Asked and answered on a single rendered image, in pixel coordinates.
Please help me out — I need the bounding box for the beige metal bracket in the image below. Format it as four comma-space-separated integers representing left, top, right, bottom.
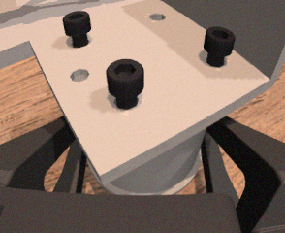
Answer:
29, 0, 285, 185

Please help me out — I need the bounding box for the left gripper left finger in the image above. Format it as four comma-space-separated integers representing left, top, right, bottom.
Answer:
0, 116, 87, 193

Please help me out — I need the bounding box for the grey cylinder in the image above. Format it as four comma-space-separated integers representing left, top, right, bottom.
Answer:
87, 128, 206, 195

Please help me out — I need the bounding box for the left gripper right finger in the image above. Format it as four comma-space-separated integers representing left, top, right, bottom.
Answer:
201, 116, 285, 233

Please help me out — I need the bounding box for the shallow grey rectangular tray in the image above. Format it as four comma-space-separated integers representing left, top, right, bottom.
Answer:
0, 0, 142, 69

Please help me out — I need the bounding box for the black socket head screw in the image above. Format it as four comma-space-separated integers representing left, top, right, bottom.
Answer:
204, 26, 235, 68
62, 11, 91, 48
106, 59, 144, 110

